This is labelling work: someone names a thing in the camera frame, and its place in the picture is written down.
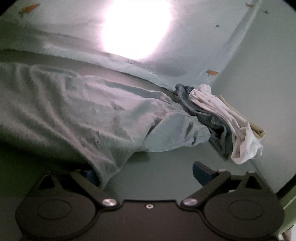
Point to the grey striped shorts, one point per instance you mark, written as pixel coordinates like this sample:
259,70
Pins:
208,120

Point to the white garment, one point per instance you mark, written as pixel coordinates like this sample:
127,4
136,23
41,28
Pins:
226,115

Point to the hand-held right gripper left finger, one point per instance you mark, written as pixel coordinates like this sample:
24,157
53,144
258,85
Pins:
84,184

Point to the carrot print sheet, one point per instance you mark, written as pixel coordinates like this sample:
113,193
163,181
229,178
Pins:
46,34

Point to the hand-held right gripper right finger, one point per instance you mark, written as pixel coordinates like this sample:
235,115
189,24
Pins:
200,173

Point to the light grey garment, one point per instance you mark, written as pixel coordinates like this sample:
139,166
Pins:
69,111

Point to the cream garment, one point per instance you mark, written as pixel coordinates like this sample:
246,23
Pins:
254,131

